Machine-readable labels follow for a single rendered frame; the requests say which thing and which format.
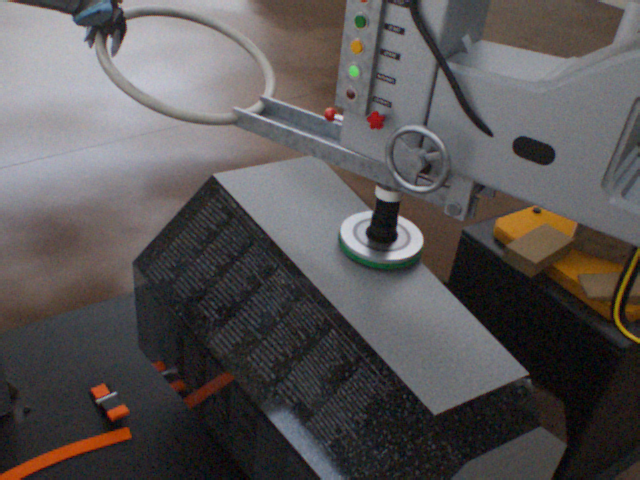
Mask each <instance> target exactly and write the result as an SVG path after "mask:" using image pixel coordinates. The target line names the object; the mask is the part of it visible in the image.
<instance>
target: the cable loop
mask: <svg viewBox="0 0 640 480"><path fill-rule="evenodd" d="M639 271H640V248H639V247H637V246H633V248H632V250H631V252H630V255H629V257H628V259H627V261H626V263H625V265H624V267H623V269H622V271H621V274H620V276H619V278H618V281H617V284H616V286H615V289H614V292H613V296H612V300H611V305H610V315H611V320H612V323H613V325H614V327H615V328H616V329H617V331H618V332H619V333H620V334H622V335H623V336H625V337H626V338H627V339H629V340H630V341H632V342H634V343H636V344H637V345H639V346H640V330H639V329H637V328H636V327H634V326H633V325H632V324H631V323H630V322H629V321H628V319H627V318H626V315H625V310H626V305H627V301H628V298H629V295H630V292H631V289H632V287H633V284H634V282H635V280H636V278H637V275H638V273H639Z"/></svg>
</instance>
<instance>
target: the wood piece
mask: <svg viewBox="0 0 640 480"><path fill-rule="evenodd" d="M574 240H575V239H573V238H572V237H570V236H568V235H566V234H564V233H563V232H561V231H559V230H557V229H555V228H554V227H552V226H550V225H548V224H547V223H544V224H542V225H540V226H538V227H537V228H535V229H533V230H532V231H530V232H528V233H526V234H525V235H523V236H521V237H520V238H518V239H516V240H515V241H513V242H511V243H509V244H508V245H506V246H505V249H504V252H503V255H502V257H501V259H502V260H503V261H505V262H507V263H508V264H510V265H511V266H513V267H515V268H516V269H518V270H519V271H521V272H523V273H524V274H526V275H528V276H529V277H532V276H534V275H535V274H537V273H538V272H540V271H541V270H543V269H545V268H546V267H548V266H549V265H551V264H552V263H554V262H555V261H557V260H560V259H561V258H563V257H564V256H566V255H567V254H569V253H570V251H571V248H572V245H573V243H574Z"/></svg>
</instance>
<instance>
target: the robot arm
mask: <svg viewBox="0 0 640 480"><path fill-rule="evenodd" d="M2 1H7V2H12V3H18V4H23V5H28V6H34V7H39V8H44V9H50V10H55V11H59V12H61V13H65V14H70V15H72V17H73V19H72V20H73V21H74V22H75V24H76V25H78V26H84V27H85V28H86V27H87V29H86V36H85V37H84V40H83V41H84V42H85V41H87V43H88V46H89V48H92V46H93V45H94V43H95V37H96V34H97V31H99V32H101V35H103V36H105V37H108V36H109V35H110V39H111V38H112V43H111V48H110V52H111V58H113V57H114V56H115V55H116V54H117V53H118V51H119V49H120V47H121V44H122V42H123V40H124V37H125V35H126V33H127V23H126V17H123V14H124V13H125V12H124V10H123V9H122V6H120V5H119V4H118V3H120V4H122V3H123V0H2Z"/></svg>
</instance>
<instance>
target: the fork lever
mask: <svg viewBox="0 0 640 480"><path fill-rule="evenodd" d="M260 101H261V102H263V103H264V104H265V106H266V110H265V112H264V113H262V114H261V115H256V114H253V113H251V112H248V111H245V110H243V109H240V108H237V107H234V108H233V114H235V115H236V117H237V120H238V122H237V124H235V125H233V126H235V127H237V128H240V129H242V130H245V131H247V132H250V133H253V134H255V135H259V136H263V137H265V138H268V139H271V140H273V141H276V142H278V143H280V144H282V145H285V146H287V147H290V148H293V149H295V150H298V151H300V152H303V153H305V154H308V155H311V156H313V157H316V158H318V159H320V160H322V161H325V162H328V163H330V164H333V165H335V166H338V167H340V168H343V169H346V170H348V171H351V172H353V173H356V174H357V175H360V176H362V177H365V178H368V179H370V180H373V181H378V182H380V183H383V184H386V185H388V186H391V187H393V188H395V189H397V190H400V191H403V192H405V193H408V194H410V195H413V196H415V197H418V198H420V199H423V200H426V201H428V202H431V203H433V204H436V205H437V206H440V207H443V208H444V207H445V203H446V199H447V195H448V191H449V186H447V185H443V186H442V187H441V188H439V189H438V190H437V191H435V192H432V193H429V194H418V193H413V192H411V191H408V190H406V189H405V188H403V187H402V186H400V185H399V184H398V183H397V182H396V181H395V180H394V178H393V177H392V175H391V174H390V172H389V170H388V167H387V166H385V165H382V164H380V163H378V162H375V161H373V160H371V159H368V158H366V157H363V156H361V155H359V154H357V153H355V152H353V151H350V150H348V149H346V148H343V147H342V146H340V143H339V142H340V135H341V128H342V123H340V122H337V121H333V122H328V121H327V120H326V119H325V118H324V117H323V116H320V115H318V114H315V113H313V112H310V111H307V110H304V109H301V108H298V107H296V106H293V105H290V104H287V103H284V102H281V101H279V100H276V99H274V98H271V97H268V96H266V95H261V96H260ZM440 173H441V168H440V167H437V166H435V165H432V164H431V165H430V169H429V174H428V176H431V177H436V178H439V175H440ZM433 182H434V180H432V179H429V178H424V177H421V176H418V179H417V184H418V185H428V184H431V183H433ZM495 193H496V190H494V189H493V188H490V187H488V186H485V185H483V184H481V183H478V182H476V183H475V186H474V190H473V194H472V197H471V201H470V205H469V209H468V212H467V215H466V216H468V217H471V218H474V217H475V215H476V210H477V206H478V201H479V197H476V196H477V195H478V194H481V195H484V196H486V197H489V198H492V199H493V198H494V197H495ZM446 212H447V213H448V214H449V215H450V216H459V215H460V213H461V207H460V206H459V205H458V204H457V203H456V202H454V203H448V204H447V209H446Z"/></svg>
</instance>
